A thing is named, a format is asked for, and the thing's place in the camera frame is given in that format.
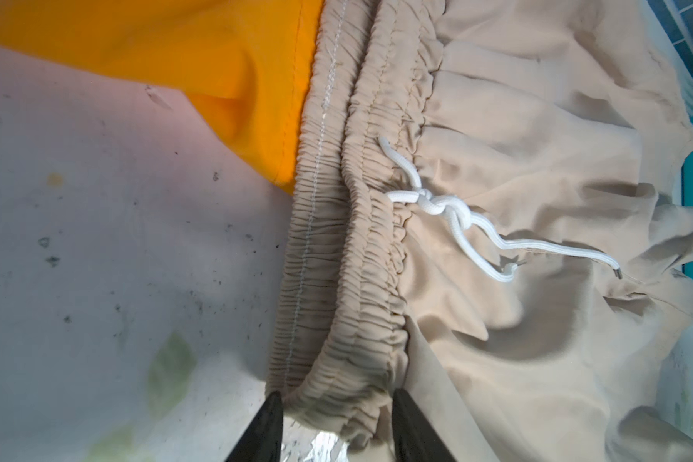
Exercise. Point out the beige shorts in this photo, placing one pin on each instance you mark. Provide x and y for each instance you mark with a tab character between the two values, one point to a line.
482	217

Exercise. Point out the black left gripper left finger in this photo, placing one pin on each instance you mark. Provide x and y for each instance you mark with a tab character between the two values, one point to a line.
262	439

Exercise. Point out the orange shorts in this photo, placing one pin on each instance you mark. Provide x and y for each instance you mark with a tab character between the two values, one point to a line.
244	65

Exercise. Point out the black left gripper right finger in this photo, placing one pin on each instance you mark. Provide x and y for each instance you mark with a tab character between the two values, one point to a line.
415	439

